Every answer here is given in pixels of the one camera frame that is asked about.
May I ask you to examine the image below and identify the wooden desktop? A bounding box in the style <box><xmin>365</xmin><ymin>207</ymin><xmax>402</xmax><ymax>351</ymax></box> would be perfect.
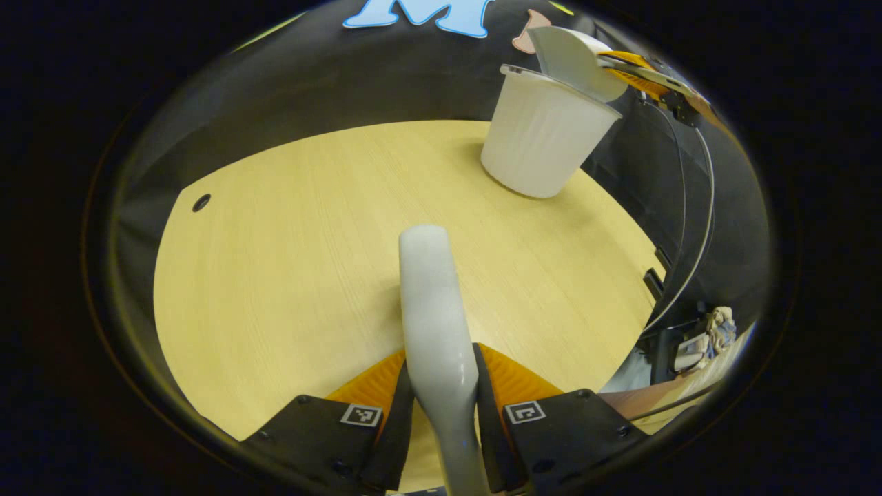
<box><xmin>152</xmin><ymin>120</ymin><xmax>666</xmax><ymax>494</ymax></box>

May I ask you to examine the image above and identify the white ribbed garbage bin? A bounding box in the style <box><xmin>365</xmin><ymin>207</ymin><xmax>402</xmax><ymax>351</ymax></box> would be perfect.
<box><xmin>480</xmin><ymin>64</ymin><xmax>623</xmax><ymax>200</ymax></box>

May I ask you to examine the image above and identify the white cable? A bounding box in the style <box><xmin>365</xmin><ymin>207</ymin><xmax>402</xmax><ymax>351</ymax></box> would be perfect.
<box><xmin>641</xmin><ymin>96</ymin><xmax>717</xmax><ymax>333</ymax></box>

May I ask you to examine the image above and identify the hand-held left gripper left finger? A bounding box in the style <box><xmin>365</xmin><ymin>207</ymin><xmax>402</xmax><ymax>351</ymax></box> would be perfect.
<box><xmin>238</xmin><ymin>348</ymin><xmax>416</xmax><ymax>494</ymax></box>

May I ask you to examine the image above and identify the small grey broom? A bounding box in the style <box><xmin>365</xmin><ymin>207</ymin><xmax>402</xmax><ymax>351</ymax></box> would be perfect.
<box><xmin>398</xmin><ymin>224</ymin><xmax>491</xmax><ymax>496</ymax></box>

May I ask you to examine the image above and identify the pale crumpled cloth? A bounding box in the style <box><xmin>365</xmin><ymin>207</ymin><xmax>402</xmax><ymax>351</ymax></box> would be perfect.
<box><xmin>674</xmin><ymin>306</ymin><xmax>738</xmax><ymax>373</ymax></box>

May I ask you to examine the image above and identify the grey plastic dustpan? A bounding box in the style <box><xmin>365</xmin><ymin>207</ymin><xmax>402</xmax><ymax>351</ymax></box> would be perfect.
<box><xmin>526</xmin><ymin>26</ymin><xmax>690</xmax><ymax>105</ymax></box>

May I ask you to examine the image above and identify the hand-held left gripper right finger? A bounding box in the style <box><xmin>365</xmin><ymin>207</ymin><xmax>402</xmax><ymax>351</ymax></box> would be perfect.
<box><xmin>471</xmin><ymin>342</ymin><xmax>650</xmax><ymax>494</ymax></box>

